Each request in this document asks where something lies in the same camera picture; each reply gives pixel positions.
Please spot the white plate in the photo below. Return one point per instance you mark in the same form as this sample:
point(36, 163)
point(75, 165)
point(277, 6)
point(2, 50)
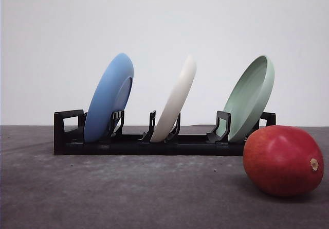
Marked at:
point(168, 114)

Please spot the red pomegranate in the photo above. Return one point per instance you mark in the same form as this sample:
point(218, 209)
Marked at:
point(283, 160)

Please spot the blue plate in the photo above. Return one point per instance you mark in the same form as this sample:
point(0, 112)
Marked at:
point(111, 94)

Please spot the green plate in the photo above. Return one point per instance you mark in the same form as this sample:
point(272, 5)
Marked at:
point(248, 98)

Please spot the black plate rack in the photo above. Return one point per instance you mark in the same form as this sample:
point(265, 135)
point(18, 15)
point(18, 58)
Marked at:
point(70, 125)

